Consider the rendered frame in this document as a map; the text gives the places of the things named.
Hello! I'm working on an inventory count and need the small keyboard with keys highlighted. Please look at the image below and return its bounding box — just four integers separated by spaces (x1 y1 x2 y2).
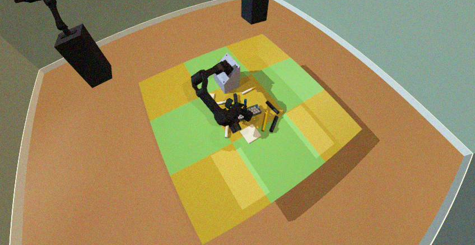
238 104 262 121

